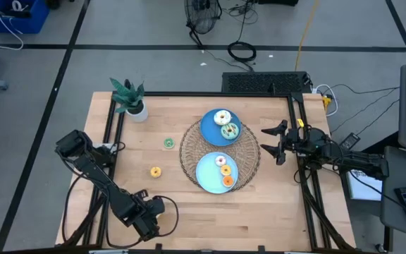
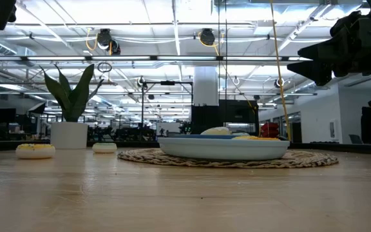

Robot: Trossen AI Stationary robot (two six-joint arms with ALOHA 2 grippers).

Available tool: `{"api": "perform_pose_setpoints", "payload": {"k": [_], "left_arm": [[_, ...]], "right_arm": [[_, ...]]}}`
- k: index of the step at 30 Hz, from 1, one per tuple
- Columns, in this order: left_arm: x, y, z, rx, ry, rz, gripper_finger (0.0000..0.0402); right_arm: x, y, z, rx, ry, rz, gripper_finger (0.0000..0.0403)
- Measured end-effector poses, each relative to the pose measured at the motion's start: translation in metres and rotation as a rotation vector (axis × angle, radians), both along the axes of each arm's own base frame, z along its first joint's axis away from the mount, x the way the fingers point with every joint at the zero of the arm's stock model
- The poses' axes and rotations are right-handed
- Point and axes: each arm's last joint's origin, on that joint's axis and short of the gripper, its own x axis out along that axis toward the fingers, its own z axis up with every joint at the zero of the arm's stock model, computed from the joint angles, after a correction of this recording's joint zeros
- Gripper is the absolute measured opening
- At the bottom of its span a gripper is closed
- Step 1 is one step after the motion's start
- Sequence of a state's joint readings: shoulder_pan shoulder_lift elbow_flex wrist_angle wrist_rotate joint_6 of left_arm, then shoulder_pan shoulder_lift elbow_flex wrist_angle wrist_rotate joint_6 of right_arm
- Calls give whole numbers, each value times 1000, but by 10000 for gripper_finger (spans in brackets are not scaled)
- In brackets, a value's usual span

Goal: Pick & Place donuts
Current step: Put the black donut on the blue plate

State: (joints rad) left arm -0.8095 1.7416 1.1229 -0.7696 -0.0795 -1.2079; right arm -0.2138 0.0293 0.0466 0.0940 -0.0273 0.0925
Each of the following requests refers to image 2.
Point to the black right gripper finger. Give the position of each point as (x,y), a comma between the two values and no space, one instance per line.
(320,51)
(317,72)

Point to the small orange iced donut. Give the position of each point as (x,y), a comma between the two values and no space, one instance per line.
(256,138)

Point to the large white iced donut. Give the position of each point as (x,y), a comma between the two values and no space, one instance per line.
(216,131)

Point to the small yellow iced donut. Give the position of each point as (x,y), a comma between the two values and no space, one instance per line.
(35,153)

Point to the small green iced donut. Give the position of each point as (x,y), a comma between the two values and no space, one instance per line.
(104,149)

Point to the red bulky object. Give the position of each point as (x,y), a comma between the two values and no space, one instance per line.
(270,129)

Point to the dark background monitor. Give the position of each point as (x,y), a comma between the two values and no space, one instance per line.
(4,116)

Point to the green leafy plant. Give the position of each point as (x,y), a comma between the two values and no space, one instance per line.
(72,103)

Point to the light turquoise round plate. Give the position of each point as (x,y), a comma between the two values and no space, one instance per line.
(221,149)

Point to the long ceiling light strip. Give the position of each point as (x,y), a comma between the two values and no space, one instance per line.
(121,58)

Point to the white plant pot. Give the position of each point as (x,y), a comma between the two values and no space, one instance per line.
(69,135)

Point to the blue round plate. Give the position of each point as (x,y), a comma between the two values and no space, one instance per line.
(188,136)

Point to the round woven placemat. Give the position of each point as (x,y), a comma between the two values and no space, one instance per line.
(140,158)

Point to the black aluminium table frame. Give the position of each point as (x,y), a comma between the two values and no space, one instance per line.
(333,149)

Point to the black background rig frame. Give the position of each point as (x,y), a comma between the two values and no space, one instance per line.
(167,82)

